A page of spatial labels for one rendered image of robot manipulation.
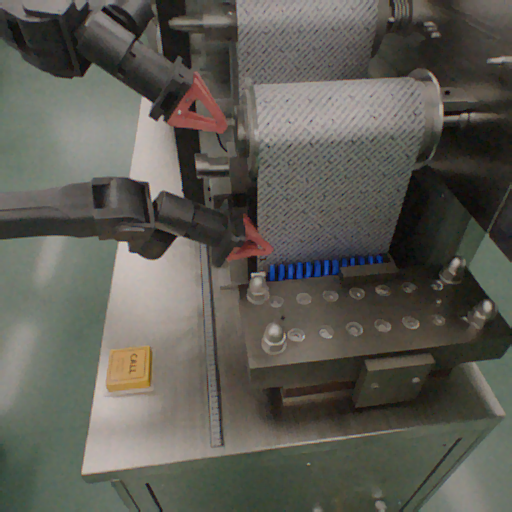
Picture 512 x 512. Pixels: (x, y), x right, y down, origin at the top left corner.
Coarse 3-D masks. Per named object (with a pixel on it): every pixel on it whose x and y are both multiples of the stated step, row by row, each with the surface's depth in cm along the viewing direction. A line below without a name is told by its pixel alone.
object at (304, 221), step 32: (288, 192) 61; (320, 192) 62; (352, 192) 63; (384, 192) 64; (288, 224) 66; (320, 224) 66; (352, 224) 67; (384, 224) 68; (288, 256) 70; (320, 256) 71; (352, 256) 73; (384, 256) 74
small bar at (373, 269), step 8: (376, 264) 69; (384, 264) 69; (392, 264) 69; (344, 272) 67; (352, 272) 67; (360, 272) 67; (368, 272) 67; (376, 272) 67; (384, 272) 67; (392, 272) 68; (344, 280) 67; (352, 280) 68; (360, 280) 68; (368, 280) 68
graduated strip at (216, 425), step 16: (208, 256) 92; (208, 272) 88; (208, 288) 85; (208, 304) 82; (208, 320) 79; (208, 336) 76; (208, 352) 73; (208, 368) 71; (208, 384) 69; (208, 400) 67
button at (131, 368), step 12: (132, 348) 71; (144, 348) 71; (120, 360) 70; (132, 360) 70; (144, 360) 70; (108, 372) 68; (120, 372) 68; (132, 372) 68; (144, 372) 68; (108, 384) 66; (120, 384) 67; (132, 384) 67; (144, 384) 68
